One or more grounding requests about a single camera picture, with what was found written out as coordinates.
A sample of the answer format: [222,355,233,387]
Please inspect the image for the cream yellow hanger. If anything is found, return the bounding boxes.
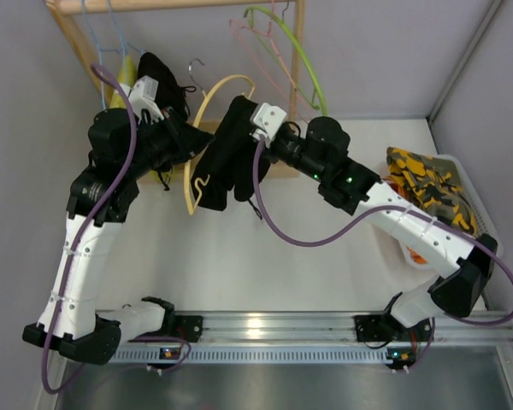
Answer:
[182,58,256,216]

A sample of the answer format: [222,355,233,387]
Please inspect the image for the black trousers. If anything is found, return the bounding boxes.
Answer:
[191,96,257,212]

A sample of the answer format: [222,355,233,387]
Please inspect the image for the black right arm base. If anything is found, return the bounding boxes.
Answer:
[353,313,432,343]

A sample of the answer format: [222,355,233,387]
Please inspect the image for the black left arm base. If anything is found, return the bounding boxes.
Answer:
[166,314,203,343]

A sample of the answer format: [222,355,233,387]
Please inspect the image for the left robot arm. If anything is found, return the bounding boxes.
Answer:
[22,108,214,365]

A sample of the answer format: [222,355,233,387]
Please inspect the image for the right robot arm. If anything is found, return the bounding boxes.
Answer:
[253,117,498,336]

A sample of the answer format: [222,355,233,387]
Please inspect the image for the green plastic hanger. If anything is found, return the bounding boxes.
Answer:
[243,1,328,116]

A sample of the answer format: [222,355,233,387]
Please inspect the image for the wooden clothes rack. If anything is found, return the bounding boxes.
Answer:
[45,0,307,185]

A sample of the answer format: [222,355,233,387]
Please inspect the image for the yellow green garment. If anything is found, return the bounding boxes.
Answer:
[109,55,173,185]

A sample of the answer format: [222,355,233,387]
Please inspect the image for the orange white garment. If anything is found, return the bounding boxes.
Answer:
[385,176,431,270]

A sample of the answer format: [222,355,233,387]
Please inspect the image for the camouflage yellow garment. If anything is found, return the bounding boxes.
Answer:
[385,147,478,237]

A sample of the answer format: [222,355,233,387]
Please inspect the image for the white plastic basket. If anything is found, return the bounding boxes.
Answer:
[436,154,504,257]

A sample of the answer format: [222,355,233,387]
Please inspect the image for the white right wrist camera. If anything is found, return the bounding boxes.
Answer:
[250,102,287,146]

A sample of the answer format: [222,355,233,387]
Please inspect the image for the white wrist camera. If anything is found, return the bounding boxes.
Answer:
[250,102,287,146]
[128,76,164,121]

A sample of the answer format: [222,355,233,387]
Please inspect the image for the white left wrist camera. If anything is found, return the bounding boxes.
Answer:
[128,76,164,121]

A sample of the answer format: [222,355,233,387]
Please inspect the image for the blue wire hanger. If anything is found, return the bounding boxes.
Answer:
[80,0,133,110]

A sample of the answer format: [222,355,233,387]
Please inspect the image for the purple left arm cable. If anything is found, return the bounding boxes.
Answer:
[40,61,193,394]

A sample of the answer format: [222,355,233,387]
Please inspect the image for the pink wire hanger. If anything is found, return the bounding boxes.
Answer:
[229,7,320,120]

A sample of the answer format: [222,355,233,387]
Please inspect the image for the aluminium mounting rail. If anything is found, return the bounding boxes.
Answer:
[96,309,513,343]

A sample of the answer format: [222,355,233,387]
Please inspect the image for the slotted grey cable duct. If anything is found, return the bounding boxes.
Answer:
[110,345,414,365]

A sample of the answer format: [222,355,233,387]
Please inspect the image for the grey wall corner profile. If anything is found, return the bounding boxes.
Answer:
[426,0,507,127]

